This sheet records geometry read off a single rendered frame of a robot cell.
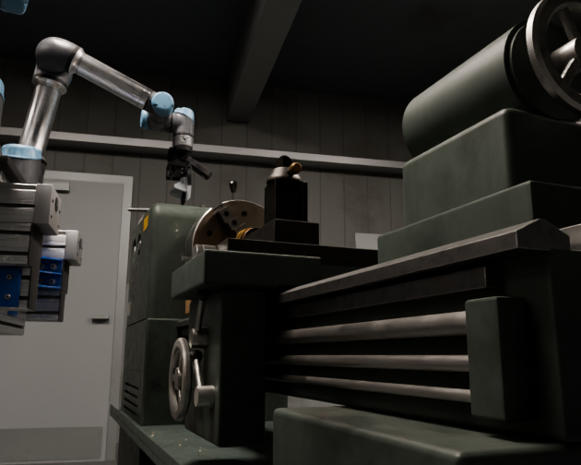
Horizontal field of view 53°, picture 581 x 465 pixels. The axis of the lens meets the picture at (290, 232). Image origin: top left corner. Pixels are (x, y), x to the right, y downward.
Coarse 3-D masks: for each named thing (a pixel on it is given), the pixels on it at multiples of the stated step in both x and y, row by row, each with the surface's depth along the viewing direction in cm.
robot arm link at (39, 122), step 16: (32, 80) 199; (48, 80) 197; (64, 80) 201; (32, 96) 198; (48, 96) 198; (32, 112) 195; (48, 112) 197; (32, 128) 194; (48, 128) 197; (32, 144) 193
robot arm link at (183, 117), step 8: (176, 112) 214; (184, 112) 214; (192, 112) 216; (176, 120) 212; (184, 120) 213; (192, 120) 215; (176, 128) 213; (184, 128) 212; (192, 128) 215; (192, 136) 214
